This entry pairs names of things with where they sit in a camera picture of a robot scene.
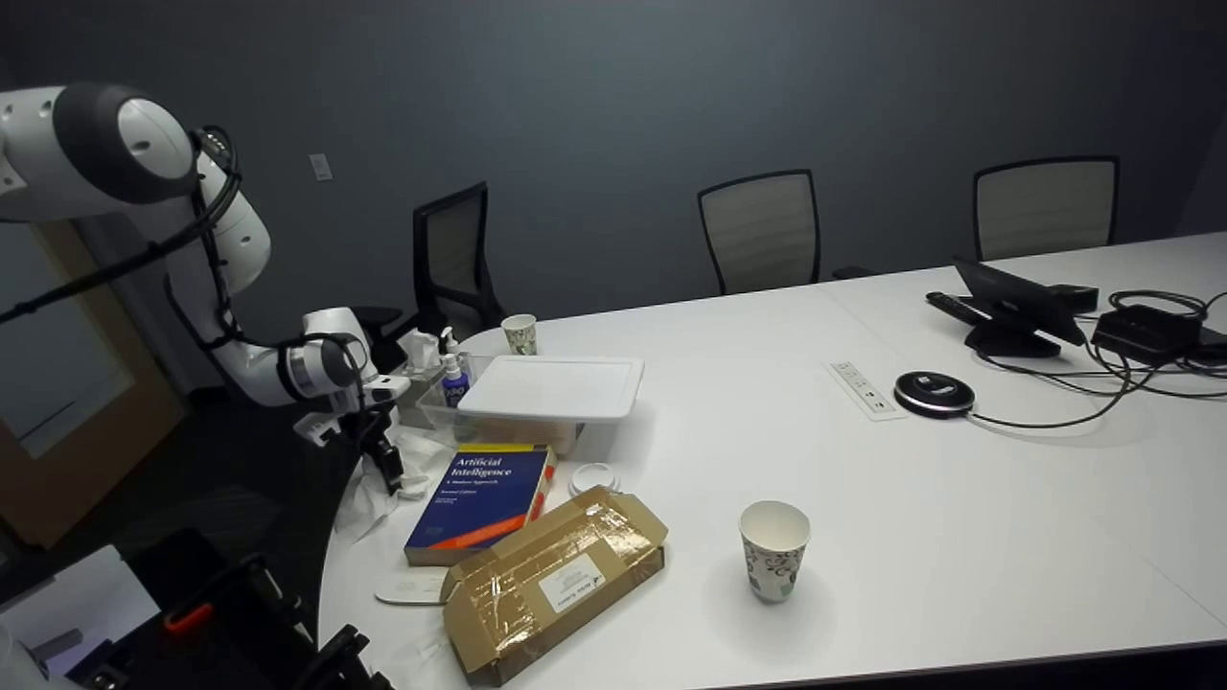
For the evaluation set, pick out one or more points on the black round speakerphone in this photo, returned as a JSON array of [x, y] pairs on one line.
[[931, 394]]

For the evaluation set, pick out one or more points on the blue sanitizer bottle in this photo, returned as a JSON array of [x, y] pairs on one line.
[[455, 379]]

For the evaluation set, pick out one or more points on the blue book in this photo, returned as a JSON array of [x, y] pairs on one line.
[[480, 499]]

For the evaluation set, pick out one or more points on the white oval plastic piece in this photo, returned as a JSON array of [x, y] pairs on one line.
[[412, 590]]

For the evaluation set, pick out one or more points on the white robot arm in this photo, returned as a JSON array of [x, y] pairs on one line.
[[231, 233]]

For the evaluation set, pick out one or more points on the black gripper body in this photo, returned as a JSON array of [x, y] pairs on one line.
[[370, 431]]

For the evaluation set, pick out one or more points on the grey tissue box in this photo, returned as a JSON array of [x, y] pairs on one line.
[[420, 346]]

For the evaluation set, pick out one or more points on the patterned paper cup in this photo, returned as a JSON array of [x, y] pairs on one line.
[[777, 549]]

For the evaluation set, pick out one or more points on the plain paper cup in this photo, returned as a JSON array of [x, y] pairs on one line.
[[520, 337]]

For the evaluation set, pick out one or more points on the brown cardboard box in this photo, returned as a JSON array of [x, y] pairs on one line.
[[550, 582]]

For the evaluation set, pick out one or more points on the black perforated mounting board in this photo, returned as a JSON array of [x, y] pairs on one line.
[[244, 638]]

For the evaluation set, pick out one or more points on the grey mesh office chair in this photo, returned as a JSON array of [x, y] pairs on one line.
[[761, 233], [1043, 204]]

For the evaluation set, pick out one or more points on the black mesh office chair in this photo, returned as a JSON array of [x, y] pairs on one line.
[[455, 256]]

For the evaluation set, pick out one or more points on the white napkin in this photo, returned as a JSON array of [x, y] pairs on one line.
[[365, 508]]

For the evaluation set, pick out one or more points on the black adapter box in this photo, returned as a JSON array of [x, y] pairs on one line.
[[1151, 337]]

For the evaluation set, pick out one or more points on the white wall outlet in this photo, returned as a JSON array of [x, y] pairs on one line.
[[319, 167]]

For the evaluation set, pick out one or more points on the white remote control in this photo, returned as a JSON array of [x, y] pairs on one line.
[[864, 389]]

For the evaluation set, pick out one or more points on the black conference phone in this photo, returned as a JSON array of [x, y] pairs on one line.
[[1008, 301]]

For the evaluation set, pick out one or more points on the translucent plastic bin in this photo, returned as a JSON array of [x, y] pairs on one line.
[[550, 389]]

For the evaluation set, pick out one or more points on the white sheet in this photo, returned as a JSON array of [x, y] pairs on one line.
[[79, 615]]

